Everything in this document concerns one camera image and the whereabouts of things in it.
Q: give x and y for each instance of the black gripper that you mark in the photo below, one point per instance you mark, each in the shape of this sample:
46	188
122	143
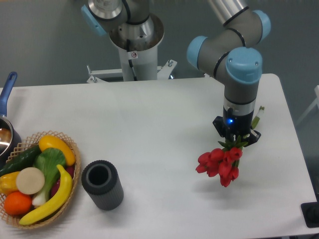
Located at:
231	126

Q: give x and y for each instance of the green cucumber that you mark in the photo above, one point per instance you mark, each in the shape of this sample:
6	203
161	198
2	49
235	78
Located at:
23	160

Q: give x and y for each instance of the green bok choy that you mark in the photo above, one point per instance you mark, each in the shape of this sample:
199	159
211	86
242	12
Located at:
47	163

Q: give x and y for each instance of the woven wicker basket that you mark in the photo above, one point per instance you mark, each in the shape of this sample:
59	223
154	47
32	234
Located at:
27	143

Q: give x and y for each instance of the yellow banana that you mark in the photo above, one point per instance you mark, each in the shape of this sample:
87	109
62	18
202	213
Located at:
53	204

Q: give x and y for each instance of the red tulip bouquet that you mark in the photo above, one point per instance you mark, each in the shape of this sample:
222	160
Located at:
224	161

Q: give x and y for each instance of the beige round disc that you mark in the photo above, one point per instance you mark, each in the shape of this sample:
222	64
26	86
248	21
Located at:
30	180

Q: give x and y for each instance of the blue handled saucepan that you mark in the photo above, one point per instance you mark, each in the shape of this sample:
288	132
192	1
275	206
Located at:
9	138

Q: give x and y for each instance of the orange fruit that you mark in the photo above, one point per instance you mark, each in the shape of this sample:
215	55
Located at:
17	203

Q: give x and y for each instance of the white frame at right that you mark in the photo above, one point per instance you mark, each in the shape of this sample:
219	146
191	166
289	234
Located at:
314	104

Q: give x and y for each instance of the black device at edge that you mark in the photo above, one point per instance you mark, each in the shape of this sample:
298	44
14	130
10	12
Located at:
311	214

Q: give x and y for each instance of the dark grey ribbed vase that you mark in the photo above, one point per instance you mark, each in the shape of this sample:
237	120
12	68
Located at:
101	181

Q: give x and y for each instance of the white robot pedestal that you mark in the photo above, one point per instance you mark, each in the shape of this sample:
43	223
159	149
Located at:
137	46

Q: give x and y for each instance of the yellow bell pepper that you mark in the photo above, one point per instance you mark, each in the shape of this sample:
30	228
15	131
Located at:
8	183

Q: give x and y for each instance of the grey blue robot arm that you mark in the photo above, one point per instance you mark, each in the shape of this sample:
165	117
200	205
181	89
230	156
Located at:
230	58

